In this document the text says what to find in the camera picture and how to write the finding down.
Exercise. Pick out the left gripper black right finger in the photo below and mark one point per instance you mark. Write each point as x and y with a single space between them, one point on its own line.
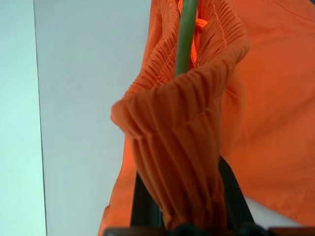
236 209

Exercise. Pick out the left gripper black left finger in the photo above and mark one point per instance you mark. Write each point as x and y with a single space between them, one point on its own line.
142 209

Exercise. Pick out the orange shorts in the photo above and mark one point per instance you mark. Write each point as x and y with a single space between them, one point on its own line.
270 98

